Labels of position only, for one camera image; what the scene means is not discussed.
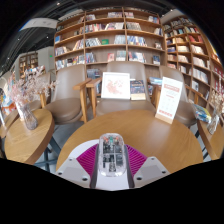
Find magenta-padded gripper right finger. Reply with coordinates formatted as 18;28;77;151
123;144;171;190

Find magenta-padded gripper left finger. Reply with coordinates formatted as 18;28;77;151
54;144;100;190

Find transparent computer mouse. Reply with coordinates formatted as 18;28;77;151
97;132;128;178

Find round wooden side table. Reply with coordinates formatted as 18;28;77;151
196;114;224;161
3;108;56;166

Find white sign on wooden base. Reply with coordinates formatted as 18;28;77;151
154;76;184;125

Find dark cover book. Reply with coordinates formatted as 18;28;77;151
129;79;147;101

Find white framed picture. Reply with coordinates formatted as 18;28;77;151
100;71;131;101

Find stack of books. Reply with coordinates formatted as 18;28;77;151
193;103;213;124

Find light blue books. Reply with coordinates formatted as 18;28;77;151
148;76;164;86

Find glass vase with pink flowers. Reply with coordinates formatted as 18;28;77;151
7;66;58;131

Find small distant bookshelf unit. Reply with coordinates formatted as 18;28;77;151
18;51;39;76

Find tall wooden bookshelf unit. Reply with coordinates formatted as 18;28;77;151
161;14;224;111

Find wide wooden bookshelf unit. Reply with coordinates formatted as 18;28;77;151
53;7;165;73

